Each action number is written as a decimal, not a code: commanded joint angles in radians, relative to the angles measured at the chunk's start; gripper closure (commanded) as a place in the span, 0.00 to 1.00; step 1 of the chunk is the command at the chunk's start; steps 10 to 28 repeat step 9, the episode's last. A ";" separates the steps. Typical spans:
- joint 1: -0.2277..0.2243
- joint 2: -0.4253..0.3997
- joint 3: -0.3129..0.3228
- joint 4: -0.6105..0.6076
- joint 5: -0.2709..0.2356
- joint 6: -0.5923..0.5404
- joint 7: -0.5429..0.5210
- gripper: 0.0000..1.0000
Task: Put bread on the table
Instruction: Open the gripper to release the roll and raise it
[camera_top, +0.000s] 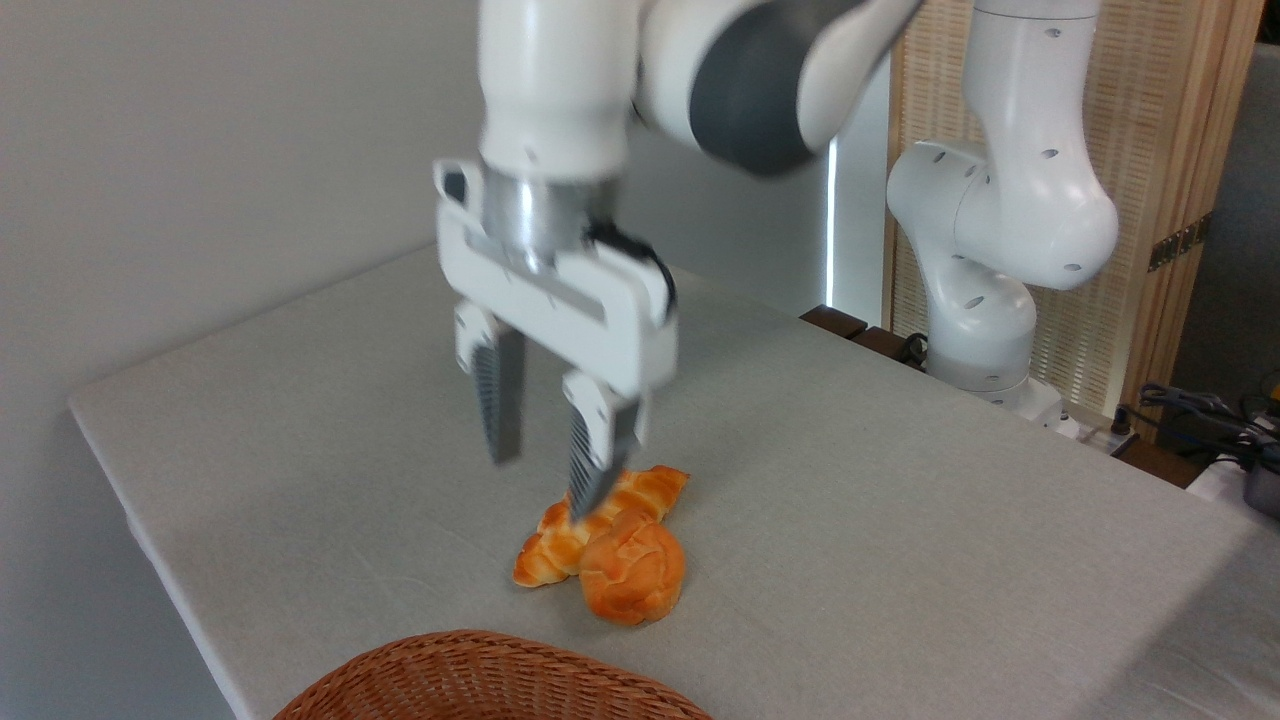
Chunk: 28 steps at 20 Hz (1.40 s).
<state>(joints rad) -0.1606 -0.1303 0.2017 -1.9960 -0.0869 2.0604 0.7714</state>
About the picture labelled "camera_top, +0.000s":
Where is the light grey tablecloth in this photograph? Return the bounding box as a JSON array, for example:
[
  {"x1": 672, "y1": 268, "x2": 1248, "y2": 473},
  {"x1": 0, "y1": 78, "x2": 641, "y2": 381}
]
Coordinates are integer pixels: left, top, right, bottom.
[{"x1": 68, "y1": 243, "x2": 1280, "y2": 720}]

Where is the dark metal screen hinge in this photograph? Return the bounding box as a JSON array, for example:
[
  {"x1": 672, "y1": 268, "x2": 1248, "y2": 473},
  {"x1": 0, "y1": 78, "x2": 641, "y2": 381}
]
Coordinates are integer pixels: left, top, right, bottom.
[{"x1": 1148, "y1": 213, "x2": 1214, "y2": 273}]

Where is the round orange bread bun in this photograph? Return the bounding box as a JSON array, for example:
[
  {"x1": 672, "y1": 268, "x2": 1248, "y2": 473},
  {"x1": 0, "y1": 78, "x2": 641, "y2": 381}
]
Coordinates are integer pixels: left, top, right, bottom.
[{"x1": 579, "y1": 508, "x2": 687, "y2": 627}]

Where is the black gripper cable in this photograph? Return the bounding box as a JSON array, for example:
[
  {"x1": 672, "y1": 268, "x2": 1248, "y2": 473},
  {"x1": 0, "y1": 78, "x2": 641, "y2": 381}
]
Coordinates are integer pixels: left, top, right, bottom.
[{"x1": 588, "y1": 220, "x2": 678, "y2": 311}]

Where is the black cable bundle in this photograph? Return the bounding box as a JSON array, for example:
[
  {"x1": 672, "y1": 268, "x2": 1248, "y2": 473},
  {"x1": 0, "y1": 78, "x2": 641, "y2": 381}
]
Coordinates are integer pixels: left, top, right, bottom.
[{"x1": 1138, "y1": 382, "x2": 1280, "y2": 471}]

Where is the grey metal pot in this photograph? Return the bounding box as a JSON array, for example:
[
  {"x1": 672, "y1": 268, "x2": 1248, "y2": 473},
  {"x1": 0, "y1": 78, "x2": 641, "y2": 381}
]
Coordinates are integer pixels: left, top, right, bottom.
[{"x1": 1243, "y1": 455, "x2": 1280, "y2": 519}]

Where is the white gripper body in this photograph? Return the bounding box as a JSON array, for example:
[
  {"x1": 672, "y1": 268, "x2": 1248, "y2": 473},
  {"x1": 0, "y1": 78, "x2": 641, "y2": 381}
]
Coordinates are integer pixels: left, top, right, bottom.
[{"x1": 433, "y1": 158, "x2": 681, "y2": 399}]

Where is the white power strip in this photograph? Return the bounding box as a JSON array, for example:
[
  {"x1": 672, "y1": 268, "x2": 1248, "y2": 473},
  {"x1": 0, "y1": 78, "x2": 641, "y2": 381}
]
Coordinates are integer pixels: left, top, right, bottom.
[{"x1": 1060, "y1": 412, "x2": 1141, "y2": 457}]

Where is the braided golden bread loaf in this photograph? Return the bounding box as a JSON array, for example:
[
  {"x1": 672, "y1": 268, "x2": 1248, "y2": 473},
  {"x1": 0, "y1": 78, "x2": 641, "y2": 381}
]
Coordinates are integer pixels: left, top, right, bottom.
[{"x1": 513, "y1": 464, "x2": 691, "y2": 589}]

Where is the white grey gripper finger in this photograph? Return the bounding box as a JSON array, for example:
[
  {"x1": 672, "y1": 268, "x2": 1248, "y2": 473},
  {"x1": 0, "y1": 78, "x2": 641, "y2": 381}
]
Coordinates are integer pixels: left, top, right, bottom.
[
  {"x1": 561, "y1": 370, "x2": 649, "y2": 521},
  {"x1": 455, "y1": 303, "x2": 527, "y2": 466}
]

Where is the brown wicker basket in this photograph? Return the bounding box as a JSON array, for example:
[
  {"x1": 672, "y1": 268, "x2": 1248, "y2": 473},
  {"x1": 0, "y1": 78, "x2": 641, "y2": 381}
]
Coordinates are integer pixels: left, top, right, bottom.
[{"x1": 272, "y1": 629, "x2": 713, "y2": 720}]

